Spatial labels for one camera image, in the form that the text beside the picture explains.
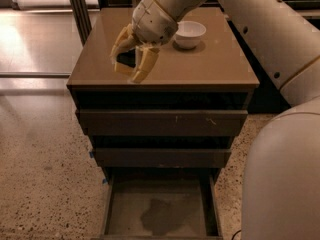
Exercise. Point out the dark vertical post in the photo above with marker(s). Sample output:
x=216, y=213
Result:
x=82, y=19

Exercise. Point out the blue tape piece upper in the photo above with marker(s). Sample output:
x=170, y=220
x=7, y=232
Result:
x=91, y=154

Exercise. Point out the middle drawer front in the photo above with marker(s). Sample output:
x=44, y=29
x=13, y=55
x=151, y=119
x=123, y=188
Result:
x=161, y=158

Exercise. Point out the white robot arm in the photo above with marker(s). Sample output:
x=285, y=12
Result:
x=281, y=185

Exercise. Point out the green and yellow sponge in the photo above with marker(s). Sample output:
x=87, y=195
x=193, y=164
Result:
x=125, y=63

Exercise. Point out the brown drawer cabinet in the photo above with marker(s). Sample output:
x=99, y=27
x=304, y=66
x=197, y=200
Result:
x=213, y=76

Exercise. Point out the top drawer front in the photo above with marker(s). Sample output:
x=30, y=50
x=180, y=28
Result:
x=103, y=122

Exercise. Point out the white ceramic bowl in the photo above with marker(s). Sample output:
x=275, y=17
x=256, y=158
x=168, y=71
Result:
x=189, y=34

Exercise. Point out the open bottom drawer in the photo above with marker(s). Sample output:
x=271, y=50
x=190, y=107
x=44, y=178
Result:
x=163, y=205

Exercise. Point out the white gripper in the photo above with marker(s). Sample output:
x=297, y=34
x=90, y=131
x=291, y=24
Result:
x=152, y=24

